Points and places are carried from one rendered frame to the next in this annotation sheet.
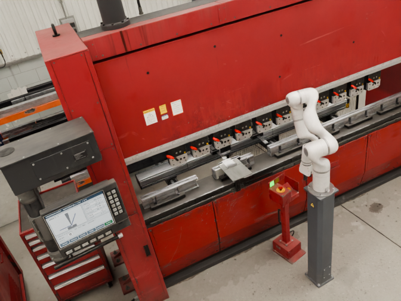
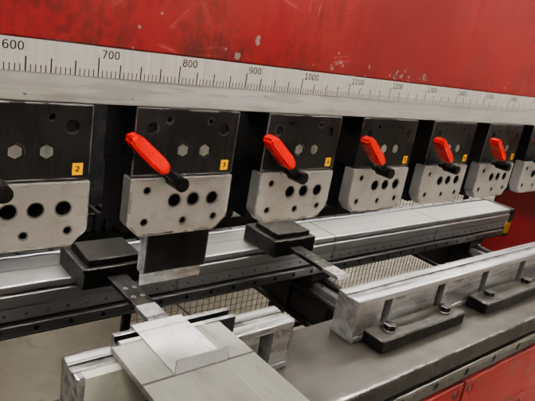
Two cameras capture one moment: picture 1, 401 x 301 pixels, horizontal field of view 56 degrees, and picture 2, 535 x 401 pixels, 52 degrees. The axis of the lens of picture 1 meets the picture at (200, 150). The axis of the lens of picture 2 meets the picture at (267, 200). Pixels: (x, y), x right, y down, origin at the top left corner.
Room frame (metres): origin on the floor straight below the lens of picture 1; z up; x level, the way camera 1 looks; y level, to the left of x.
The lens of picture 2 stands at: (1.98, -0.03, 1.45)
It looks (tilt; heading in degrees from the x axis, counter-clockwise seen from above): 17 degrees down; 337
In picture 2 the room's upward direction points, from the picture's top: 10 degrees clockwise
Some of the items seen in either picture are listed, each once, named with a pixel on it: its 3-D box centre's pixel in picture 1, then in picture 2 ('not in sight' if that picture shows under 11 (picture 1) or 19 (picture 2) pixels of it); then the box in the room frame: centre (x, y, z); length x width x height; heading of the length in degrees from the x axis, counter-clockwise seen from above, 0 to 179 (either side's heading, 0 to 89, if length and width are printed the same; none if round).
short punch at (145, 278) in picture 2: (225, 148); (173, 250); (2.69, -0.21, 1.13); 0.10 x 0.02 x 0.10; 109
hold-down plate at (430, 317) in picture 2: (289, 150); (415, 325); (2.83, -0.80, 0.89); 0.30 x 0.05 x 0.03; 109
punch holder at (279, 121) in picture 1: (281, 113); (430, 157); (2.87, -0.75, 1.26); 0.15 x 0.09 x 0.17; 109
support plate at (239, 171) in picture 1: (235, 169); (217, 387); (2.55, -0.25, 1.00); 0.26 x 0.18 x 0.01; 19
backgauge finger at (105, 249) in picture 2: (219, 151); (122, 277); (2.84, -0.16, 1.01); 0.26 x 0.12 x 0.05; 19
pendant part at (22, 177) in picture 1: (69, 198); not in sight; (1.86, 0.83, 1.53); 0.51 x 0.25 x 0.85; 114
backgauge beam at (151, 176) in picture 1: (250, 137); (250, 255); (3.10, -0.49, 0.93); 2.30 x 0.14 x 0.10; 109
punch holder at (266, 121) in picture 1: (261, 120); (365, 158); (2.81, -0.56, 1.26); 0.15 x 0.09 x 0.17; 109
